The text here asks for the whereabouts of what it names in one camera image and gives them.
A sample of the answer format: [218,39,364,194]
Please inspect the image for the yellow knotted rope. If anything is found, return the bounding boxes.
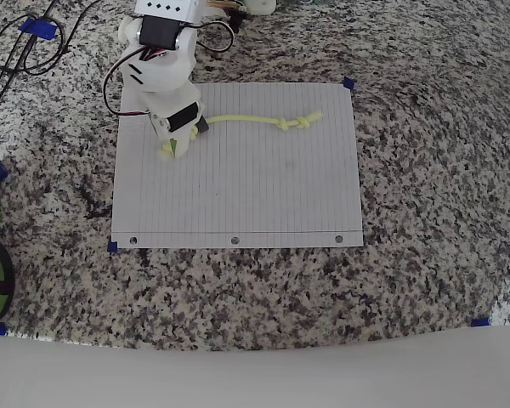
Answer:
[157,110,324,162]

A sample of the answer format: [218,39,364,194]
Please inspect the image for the lined paper sheet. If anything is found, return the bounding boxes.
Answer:
[110,82,365,250]

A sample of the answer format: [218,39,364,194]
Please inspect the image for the wide blue tape strip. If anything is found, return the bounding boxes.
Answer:
[18,17,60,42]

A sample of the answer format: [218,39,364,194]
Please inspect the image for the white backdrop board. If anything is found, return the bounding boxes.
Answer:
[0,325,510,408]

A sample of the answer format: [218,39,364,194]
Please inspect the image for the red black servo wires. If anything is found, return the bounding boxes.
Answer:
[103,46,171,116]

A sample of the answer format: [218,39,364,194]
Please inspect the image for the black braided cable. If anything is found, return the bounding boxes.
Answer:
[182,20,236,54]

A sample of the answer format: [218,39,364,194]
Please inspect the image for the straight thin black cable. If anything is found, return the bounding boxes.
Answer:
[0,0,60,133]

